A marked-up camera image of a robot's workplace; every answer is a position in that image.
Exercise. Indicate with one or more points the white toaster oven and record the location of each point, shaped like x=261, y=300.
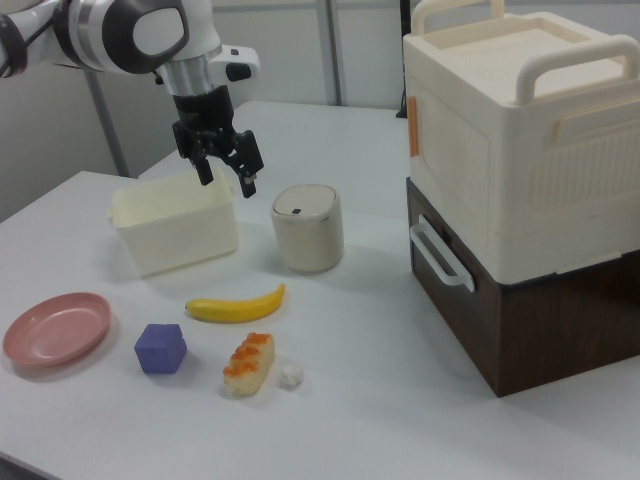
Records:
x=560, y=330

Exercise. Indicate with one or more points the purple cube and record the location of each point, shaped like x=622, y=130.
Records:
x=160, y=350

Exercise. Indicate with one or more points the yellow toy banana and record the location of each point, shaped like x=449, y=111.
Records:
x=230, y=310

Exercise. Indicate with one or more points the toy bread with orange topping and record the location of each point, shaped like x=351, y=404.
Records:
x=249, y=364

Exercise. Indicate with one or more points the crumpled white paper ball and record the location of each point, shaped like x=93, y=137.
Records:
x=291, y=377

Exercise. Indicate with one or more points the grey metal pole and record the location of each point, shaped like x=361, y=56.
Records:
x=338, y=50
x=107, y=125

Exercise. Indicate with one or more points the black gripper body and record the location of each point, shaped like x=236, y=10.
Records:
x=205, y=117

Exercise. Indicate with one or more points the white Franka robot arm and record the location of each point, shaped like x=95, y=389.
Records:
x=100, y=35

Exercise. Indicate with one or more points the cream toy microwave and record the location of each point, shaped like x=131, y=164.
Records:
x=500, y=150

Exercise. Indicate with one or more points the cream plastic tub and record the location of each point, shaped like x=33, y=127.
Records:
x=175, y=235

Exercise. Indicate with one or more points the cream mini trash can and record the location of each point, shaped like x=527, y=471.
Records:
x=307, y=235

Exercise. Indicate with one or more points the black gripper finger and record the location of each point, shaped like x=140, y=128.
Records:
x=204, y=172
x=247, y=160

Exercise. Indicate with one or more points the pink plastic plate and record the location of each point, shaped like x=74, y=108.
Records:
x=55, y=332

